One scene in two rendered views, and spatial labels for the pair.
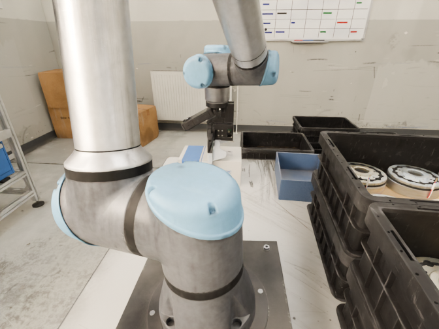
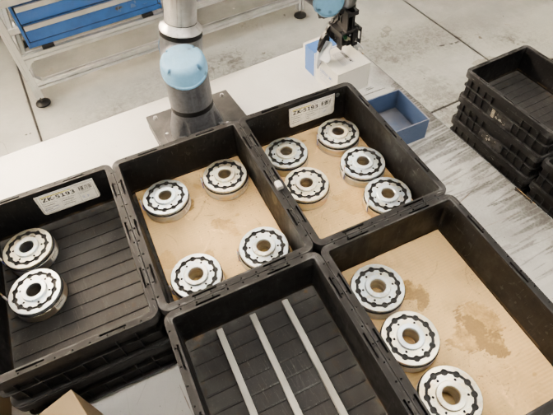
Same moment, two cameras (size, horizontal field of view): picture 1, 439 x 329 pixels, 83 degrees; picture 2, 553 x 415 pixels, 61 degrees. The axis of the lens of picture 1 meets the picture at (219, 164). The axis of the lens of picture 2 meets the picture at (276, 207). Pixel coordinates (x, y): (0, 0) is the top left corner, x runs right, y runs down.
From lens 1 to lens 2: 1.11 m
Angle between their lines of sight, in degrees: 51
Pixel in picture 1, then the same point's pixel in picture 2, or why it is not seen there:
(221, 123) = (339, 26)
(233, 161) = (333, 71)
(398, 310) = (194, 155)
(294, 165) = (408, 115)
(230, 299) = (184, 123)
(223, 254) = (175, 95)
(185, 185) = (174, 58)
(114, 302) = not seen: hidden behind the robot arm
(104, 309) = not seen: hidden behind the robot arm
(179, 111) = not seen: outside the picture
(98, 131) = (166, 14)
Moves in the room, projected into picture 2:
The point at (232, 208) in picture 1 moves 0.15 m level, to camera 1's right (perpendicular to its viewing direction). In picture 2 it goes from (178, 77) to (206, 110)
